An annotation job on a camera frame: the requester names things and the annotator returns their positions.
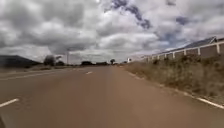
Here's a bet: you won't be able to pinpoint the lone distant tree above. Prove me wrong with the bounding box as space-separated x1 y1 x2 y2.
109 58 117 66

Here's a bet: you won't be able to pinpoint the distant row of trees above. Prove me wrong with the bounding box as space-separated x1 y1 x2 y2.
80 60 110 67

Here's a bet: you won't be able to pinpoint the pole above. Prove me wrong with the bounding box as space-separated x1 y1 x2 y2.
66 49 70 66

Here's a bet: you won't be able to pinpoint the dark trees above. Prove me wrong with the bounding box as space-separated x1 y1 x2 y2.
43 54 66 67

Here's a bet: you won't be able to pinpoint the long wall with white posts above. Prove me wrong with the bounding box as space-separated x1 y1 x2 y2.
139 36 224 64

